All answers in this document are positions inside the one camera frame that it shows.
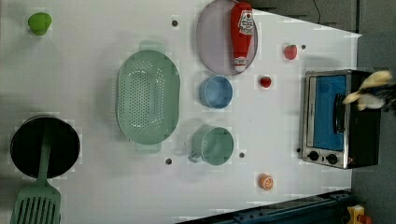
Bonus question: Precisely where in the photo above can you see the peeled toy banana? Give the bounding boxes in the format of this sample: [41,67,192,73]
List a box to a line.
[343,70,394,111]

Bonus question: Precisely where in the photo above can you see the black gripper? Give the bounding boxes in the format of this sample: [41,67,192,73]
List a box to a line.
[374,84,396,113]

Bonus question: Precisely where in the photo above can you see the large red strawberry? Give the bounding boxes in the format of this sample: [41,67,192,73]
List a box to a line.
[283,45,298,60]

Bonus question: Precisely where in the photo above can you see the orange slice toy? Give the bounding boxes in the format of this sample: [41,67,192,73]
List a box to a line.
[259,174,274,190]

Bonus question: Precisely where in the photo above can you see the black toaster oven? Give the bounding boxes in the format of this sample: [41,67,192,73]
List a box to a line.
[302,69,381,169]

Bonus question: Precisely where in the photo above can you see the purple round plate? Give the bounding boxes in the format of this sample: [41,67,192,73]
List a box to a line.
[195,0,258,76]

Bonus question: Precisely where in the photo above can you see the green toy pepper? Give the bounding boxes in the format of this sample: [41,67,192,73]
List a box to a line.
[28,12,52,36]

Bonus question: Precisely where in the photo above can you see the blue metal frame rail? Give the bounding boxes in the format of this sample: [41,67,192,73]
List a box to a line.
[178,190,356,224]

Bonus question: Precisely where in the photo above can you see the green mug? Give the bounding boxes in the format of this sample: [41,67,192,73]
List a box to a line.
[188,125,233,166]

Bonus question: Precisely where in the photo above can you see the yellow orange toy object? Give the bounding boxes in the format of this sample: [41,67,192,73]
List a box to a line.
[347,204,373,224]

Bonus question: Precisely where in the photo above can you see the green oval colander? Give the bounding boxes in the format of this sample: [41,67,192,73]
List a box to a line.
[116,40,180,154]

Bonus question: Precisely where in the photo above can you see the small red strawberry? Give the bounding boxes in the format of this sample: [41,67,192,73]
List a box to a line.
[260,77,272,88]

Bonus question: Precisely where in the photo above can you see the green slotted spatula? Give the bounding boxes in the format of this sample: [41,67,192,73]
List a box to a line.
[10,122,61,224]

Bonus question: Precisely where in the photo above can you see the red ketchup bottle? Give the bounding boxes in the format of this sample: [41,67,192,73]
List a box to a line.
[231,2,254,72]

